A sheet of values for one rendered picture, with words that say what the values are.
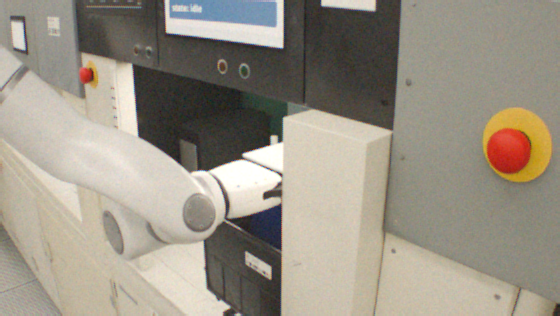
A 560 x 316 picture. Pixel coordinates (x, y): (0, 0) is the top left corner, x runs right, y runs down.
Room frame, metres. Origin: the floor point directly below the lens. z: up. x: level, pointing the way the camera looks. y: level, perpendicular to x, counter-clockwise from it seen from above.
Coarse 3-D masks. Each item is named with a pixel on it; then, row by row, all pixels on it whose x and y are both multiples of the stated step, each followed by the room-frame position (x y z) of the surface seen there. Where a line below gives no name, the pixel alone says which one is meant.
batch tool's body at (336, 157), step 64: (320, 0) 0.56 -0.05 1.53; (384, 0) 0.50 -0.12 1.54; (128, 64) 1.00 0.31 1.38; (192, 64) 0.76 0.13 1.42; (256, 64) 0.65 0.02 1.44; (320, 64) 0.56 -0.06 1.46; (384, 64) 0.50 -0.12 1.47; (128, 128) 0.99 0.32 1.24; (192, 128) 1.22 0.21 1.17; (256, 128) 1.31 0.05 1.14; (320, 128) 0.50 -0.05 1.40; (384, 128) 0.49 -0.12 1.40; (320, 192) 0.49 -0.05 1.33; (384, 192) 0.48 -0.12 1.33; (192, 256) 1.06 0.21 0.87; (320, 256) 0.49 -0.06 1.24
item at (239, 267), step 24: (216, 240) 0.72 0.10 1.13; (240, 240) 0.67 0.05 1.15; (216, 264) 0.72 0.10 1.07; (240, 264) 0.67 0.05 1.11; (264, 264) 0.63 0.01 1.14; (216, 288) 0.72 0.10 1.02; (240, 288) 0.67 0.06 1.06; (264, 288) 0.63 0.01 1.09; (240, 312) 0.67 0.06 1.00; (264, 312) 0.63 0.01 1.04
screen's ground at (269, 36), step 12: (276, 0) 0.62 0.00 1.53; (168, 12) 0.80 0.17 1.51; (168, 24) 0.81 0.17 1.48; (180, 24) 0.78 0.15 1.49; (192, 24) 0.75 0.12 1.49; (204, 24) 0.73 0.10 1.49; (216, 24) 0.71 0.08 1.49; (228, 24) 0.69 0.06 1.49; (240, 24) 0.67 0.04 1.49; (204, 36) 0.73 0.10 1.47; (216, 36) 0.71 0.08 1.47; (228, 36) 0.69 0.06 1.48; (240, 36) 0.67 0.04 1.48; (252, 36) 0.65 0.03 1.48; (264, 36) 0.63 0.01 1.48; (276, 36) 0.62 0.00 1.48
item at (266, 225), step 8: (272, 208) 0.77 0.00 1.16; (280, 208) 0.75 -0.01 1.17; (256, 216) 0.80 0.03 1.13; (264, 216) 0.78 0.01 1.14; (272, 216) 0.77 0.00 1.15; (280, 216) 0.75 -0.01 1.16; (256, 224) 0.80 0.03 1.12; (264, 224) 0.78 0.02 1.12; (272, 224) 0.77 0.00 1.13; (280, 224) 0.75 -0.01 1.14; (256, 232) 0.80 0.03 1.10; (264, 232) 0.78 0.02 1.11; (272, 232) 0.76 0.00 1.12; (280, 232) 0.75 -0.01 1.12; (264, 240) 0.78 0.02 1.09; (272, 240) 0.76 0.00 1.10; (280, 240) 0.75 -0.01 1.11; (280, 248) 0.75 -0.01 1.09
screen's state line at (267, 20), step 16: (176, 0) 0.79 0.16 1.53; (192, 0) 0.75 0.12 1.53; (208, 0) 0.72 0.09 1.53; (224, 0) 0.69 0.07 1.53; (240, 0) 0.67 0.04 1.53; (256, 0) 0.64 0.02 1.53; (176, 16) 0.79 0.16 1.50; (192, 16) 0.75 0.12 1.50; (208, 16) 0.72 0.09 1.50; (224, 16) 0.69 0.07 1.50; (240, 16) 0.67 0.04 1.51; (256, 16) 0.64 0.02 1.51; (272, 16) 0.62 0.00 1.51
